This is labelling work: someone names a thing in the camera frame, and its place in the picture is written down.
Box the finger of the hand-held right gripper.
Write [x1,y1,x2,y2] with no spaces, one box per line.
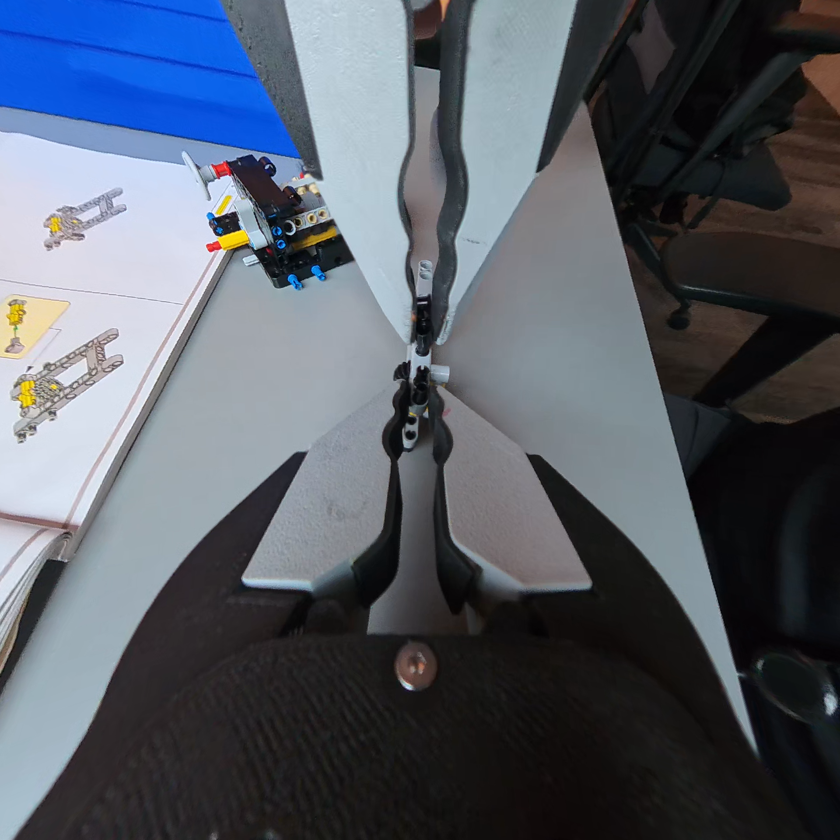
[433,0,580,345]
[286,0,422,345]

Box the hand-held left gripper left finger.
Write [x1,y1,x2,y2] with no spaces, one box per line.
[241,384,403,610]

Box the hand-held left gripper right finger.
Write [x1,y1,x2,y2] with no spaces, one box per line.
[430,394,593,616]

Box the grey lego frame assembly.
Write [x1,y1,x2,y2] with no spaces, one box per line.
[394,259,454,454]

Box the partly built lego model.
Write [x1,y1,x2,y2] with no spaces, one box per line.
[182,151,355,291]

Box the lego instruction booklet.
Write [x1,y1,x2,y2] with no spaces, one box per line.
[0,130,238,657]

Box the person's right hand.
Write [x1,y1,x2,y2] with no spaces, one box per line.
[412,0,455,42]

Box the blue plastic storage bin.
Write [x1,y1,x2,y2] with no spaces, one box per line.
[0,0,303,161]

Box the black office chair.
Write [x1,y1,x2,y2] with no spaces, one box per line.
[587,0,840,332]
[659,230,840,408]

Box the person's dark clothing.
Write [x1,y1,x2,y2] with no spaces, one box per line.
[663,394,840,840]

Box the black lanyard badge reel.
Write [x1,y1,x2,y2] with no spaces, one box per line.
[747,648,840,724]

